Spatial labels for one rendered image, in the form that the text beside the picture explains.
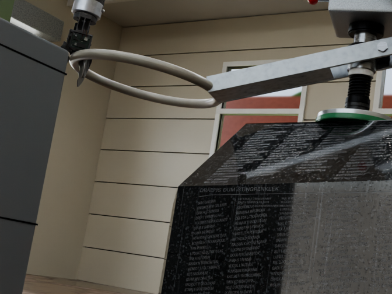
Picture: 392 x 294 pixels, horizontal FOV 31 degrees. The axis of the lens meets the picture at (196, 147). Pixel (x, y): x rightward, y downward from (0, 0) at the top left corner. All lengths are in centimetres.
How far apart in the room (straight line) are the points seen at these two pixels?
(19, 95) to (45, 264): 875
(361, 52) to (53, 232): 864
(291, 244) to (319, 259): 8
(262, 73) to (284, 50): 755
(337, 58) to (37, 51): 83
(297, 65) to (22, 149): 82
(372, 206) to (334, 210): 9
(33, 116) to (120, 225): 877
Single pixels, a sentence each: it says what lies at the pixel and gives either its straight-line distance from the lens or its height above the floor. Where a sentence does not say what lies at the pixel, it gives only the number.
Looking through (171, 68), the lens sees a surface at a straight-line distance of 197.
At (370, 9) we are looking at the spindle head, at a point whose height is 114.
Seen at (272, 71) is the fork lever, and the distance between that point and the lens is 203.
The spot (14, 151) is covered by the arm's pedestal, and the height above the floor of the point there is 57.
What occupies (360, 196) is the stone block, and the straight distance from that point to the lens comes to 165.
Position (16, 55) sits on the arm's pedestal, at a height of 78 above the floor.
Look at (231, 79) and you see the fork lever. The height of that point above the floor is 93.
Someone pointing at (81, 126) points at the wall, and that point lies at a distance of 1062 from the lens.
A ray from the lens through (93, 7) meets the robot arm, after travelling 217.
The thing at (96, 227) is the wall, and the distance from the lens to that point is 1068.
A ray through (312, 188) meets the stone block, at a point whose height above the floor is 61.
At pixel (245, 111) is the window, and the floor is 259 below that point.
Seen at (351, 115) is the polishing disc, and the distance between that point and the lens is 191.
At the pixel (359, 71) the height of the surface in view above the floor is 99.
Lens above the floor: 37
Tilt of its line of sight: 10 degrees up
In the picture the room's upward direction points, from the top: 9 degrees clockwise
